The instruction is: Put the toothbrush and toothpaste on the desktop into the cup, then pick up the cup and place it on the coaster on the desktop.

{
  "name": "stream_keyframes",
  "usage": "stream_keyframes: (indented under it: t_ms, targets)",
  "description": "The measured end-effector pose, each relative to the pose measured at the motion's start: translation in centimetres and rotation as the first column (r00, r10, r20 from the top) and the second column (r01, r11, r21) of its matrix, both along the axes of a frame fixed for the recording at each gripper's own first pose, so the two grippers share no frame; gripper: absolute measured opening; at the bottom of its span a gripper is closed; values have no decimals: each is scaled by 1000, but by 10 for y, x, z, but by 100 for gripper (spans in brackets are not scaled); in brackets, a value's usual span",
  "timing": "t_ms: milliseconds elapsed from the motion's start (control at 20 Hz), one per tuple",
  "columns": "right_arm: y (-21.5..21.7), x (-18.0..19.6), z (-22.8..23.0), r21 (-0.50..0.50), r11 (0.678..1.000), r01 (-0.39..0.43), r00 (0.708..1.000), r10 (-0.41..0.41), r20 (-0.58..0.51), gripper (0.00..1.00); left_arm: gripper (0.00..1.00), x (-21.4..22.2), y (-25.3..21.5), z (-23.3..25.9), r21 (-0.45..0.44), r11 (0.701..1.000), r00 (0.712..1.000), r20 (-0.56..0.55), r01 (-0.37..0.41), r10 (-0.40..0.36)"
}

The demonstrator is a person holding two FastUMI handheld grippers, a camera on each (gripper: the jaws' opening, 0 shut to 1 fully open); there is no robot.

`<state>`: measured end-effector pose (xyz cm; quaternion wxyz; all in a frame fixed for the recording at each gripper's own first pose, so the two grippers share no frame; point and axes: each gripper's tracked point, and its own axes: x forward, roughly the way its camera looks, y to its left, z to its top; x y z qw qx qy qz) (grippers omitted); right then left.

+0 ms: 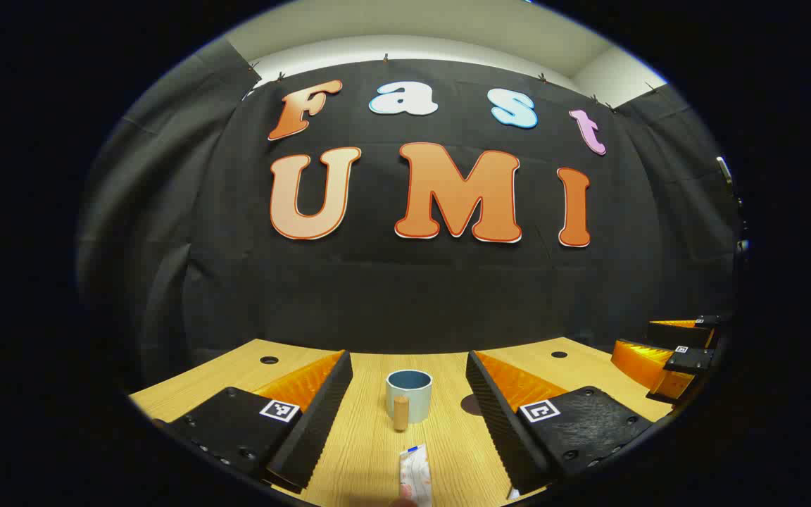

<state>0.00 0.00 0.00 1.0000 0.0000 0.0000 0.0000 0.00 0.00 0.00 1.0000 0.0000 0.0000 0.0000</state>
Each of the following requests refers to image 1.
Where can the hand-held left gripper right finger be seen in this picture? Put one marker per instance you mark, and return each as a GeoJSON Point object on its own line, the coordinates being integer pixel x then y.
{"type": "Point", "coordinates": [497, 415]}

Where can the brown round coaster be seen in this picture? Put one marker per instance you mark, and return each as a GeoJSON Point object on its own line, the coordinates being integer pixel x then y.
{"type": "Point", "coordinates": [469, 405]}

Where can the black backdrop cloth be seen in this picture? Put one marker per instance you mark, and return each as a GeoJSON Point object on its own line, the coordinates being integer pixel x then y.
{"type": "Point", "coordinates": [448, 296]}

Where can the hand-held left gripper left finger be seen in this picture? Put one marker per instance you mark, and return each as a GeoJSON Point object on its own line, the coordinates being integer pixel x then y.
{"type": "Point", "coordinates": [321, 415]}

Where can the light blue cup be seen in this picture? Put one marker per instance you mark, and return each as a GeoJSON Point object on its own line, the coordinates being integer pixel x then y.
{"type": "Point", "coordinates": [416, 401]}

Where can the wooden desktop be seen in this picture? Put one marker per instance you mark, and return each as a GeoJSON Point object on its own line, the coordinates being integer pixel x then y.
{"type": "Point", "coordinates": [370, 458]}

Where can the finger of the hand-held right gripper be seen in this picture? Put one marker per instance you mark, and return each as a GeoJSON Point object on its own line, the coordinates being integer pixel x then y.
{"type": "Point", "coordinates": [683, 332]}
{"type": "Point", "coordinates": [652, 366]}

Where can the white toothpaste tube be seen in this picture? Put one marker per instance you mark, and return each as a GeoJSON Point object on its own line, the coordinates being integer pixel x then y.
{"type": "Point", "coordinates": [416, 472]}

